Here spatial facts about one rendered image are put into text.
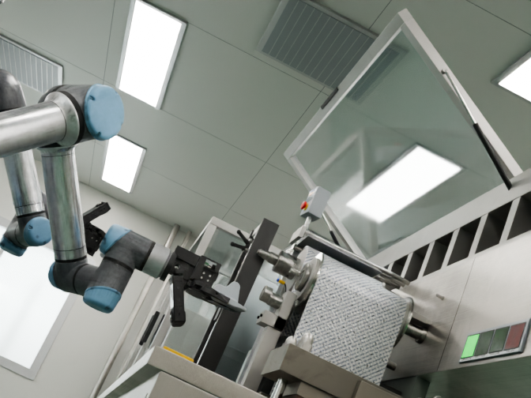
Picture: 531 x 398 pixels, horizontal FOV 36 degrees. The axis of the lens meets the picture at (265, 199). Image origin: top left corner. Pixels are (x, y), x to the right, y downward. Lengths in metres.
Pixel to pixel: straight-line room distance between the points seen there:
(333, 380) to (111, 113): 0.73
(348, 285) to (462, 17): 1.78
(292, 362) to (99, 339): 5.80
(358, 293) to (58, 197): 0.74
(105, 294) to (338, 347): 0.56
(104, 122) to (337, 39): 2.31
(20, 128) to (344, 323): 0.87
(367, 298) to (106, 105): 0.78
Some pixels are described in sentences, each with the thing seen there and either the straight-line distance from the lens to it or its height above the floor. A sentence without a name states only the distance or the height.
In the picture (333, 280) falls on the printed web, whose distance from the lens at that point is 1.97.
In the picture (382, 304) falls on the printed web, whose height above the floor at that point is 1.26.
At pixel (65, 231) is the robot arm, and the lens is 1.90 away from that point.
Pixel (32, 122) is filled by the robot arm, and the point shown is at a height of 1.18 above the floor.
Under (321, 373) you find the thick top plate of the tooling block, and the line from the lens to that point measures 1.72.
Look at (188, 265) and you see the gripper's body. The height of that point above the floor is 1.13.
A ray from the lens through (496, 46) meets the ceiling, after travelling 3.61.
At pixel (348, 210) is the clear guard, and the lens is 2.91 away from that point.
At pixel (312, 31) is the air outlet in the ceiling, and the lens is 3.92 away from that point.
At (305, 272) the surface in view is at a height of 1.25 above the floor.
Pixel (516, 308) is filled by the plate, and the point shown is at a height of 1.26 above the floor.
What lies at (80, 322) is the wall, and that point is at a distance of 7.46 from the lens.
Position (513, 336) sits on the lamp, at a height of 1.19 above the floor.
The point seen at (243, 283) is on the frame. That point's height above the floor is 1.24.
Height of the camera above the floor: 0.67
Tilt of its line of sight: 21 degrees up
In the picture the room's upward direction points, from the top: 24 degrees clockwise
